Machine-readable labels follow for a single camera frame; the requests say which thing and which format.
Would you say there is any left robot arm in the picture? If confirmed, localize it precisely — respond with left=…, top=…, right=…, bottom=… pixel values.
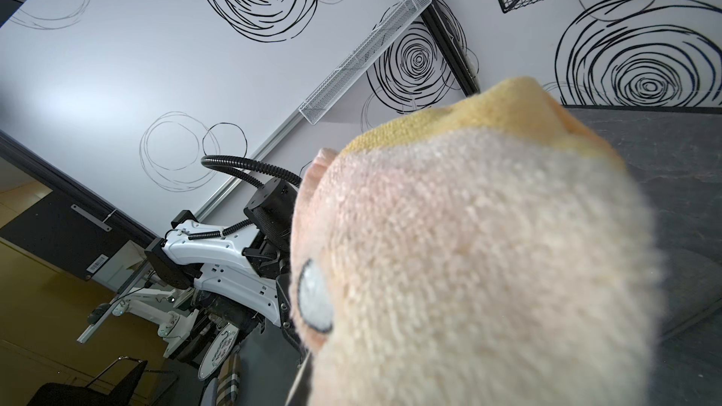
left=145, top=173, right=303, bottom=351

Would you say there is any black chair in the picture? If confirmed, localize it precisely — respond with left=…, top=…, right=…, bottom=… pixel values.
left=27, top=356, right=149, bottom=406

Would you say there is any black corrugated left cable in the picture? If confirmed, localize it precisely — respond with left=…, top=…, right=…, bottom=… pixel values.
left=199, top=154, right=304, bottom=190

